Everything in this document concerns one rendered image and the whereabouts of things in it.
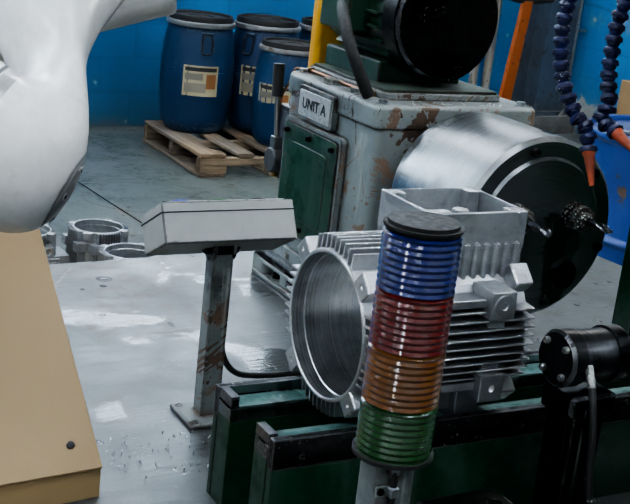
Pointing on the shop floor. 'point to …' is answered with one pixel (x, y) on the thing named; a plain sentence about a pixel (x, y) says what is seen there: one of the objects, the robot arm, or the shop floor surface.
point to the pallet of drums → (223, 87)
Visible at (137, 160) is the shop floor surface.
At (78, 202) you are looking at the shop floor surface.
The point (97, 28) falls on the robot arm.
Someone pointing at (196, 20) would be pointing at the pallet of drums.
